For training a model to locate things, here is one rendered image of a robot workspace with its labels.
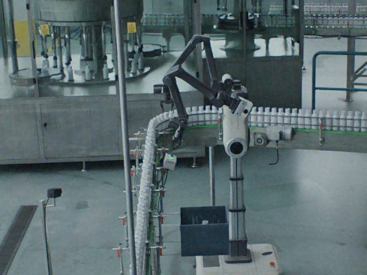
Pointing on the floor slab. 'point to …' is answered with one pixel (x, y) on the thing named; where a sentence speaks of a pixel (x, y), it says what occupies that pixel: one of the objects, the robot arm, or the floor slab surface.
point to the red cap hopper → (353, 57)
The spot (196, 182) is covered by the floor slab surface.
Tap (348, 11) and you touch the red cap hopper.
